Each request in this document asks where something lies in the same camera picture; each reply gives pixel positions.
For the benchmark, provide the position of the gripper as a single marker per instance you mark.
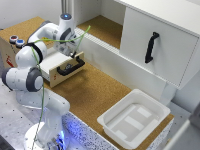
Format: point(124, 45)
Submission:
point(69, 48)

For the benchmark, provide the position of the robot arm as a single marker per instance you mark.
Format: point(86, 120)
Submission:
point(25, 78)

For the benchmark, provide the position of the wooden drawer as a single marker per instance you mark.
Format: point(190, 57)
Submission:
point(53, 60)

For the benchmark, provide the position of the wooden drawer box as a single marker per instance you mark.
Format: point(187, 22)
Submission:
point(24, 28)

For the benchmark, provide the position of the white cabinet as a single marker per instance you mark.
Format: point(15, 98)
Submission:
point(110, 66)

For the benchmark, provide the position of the blue button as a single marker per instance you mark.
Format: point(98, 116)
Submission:
point(20, 42)

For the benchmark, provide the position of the red button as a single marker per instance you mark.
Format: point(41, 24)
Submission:
point(13, 38)

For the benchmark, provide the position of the white plastic box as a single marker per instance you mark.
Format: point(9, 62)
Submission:
point(133, 120)

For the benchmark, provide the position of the white sliding door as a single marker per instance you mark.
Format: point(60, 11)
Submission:
point(173, 50)

